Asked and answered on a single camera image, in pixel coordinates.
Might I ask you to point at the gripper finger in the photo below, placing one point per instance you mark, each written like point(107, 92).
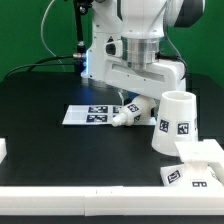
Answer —
point(124, 96)

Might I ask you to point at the white lamp shade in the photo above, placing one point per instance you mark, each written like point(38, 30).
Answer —
point(176, 121)

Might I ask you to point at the white lamp bulb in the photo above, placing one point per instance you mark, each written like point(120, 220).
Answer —
point(139, 110)

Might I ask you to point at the white lamp base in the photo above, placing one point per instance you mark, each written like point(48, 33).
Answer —
point(193, 171)

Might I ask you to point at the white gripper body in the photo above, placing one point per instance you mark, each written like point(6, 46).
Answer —
point(137, 66)

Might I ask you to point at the white left fence rail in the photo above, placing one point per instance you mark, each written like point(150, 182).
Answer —
point(3, 151)

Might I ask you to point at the white front fence rail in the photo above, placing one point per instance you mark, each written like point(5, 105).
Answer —
point(103, 201)

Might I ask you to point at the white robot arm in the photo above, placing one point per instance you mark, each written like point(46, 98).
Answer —
point(135, 19)

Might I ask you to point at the white marker sheet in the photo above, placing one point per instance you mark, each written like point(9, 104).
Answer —
point(106, 115)

